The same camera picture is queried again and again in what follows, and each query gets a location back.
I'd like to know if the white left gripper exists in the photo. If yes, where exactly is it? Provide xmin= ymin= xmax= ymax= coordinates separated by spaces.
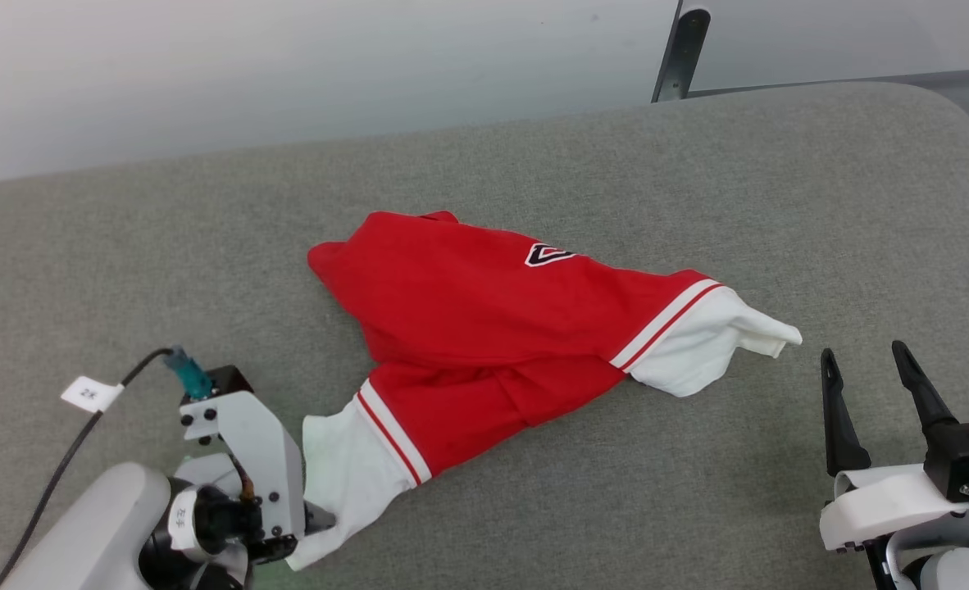
xmin=175 ymin=391 xmax=337 ymax=565

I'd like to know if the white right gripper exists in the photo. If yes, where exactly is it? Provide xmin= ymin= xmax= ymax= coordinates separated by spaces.
xmin=819 ymin=340 xmax=969 ymax=552

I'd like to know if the red and white basketball jersey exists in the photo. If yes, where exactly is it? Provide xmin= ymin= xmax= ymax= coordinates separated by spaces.
xmin=286 ymin=210 xmax=803 ymax=572

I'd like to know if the grey fabric sofa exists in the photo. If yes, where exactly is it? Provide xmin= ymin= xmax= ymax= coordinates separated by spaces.
xmin=0 ymin=80 xmax=969 ymax=590

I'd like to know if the white cable label tag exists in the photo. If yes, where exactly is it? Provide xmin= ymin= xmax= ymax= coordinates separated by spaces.
xmin=61 ymin=375 xmax=125 ymax=414

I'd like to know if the dark metal frame post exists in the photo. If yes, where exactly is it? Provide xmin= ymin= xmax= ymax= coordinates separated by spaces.
xmin=651 ymin=0 xmax=712 ymax=104

